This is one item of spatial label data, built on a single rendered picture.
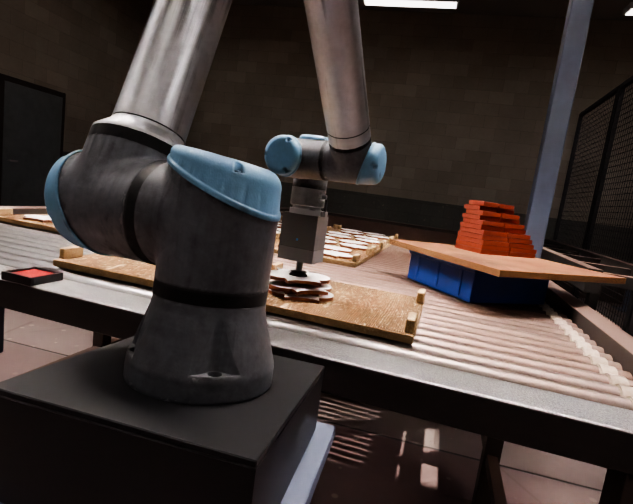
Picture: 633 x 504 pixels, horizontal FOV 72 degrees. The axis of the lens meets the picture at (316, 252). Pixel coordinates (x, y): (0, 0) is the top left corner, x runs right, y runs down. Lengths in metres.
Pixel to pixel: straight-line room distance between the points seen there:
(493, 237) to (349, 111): 0.93
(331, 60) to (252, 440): 0.53
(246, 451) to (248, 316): 0.13
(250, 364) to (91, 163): 0.27
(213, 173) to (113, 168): 0.13
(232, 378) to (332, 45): 0.48
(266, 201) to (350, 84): 0.34
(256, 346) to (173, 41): 0.36
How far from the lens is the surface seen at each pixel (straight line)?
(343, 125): 0.74
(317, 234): 0.93
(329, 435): 0.60
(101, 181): 0.50
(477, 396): 0.70
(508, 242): 1.60
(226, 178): 0.40
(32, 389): 0.46
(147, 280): 1.00
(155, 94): 0.55
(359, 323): 0.83
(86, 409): 0.42
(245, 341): 0.43
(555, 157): 2.67
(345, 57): 0.69
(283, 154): 0.82
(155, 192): 0.44
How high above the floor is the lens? 1.17
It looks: 8 degrees down
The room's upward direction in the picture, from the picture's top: 8 degrees clockwise
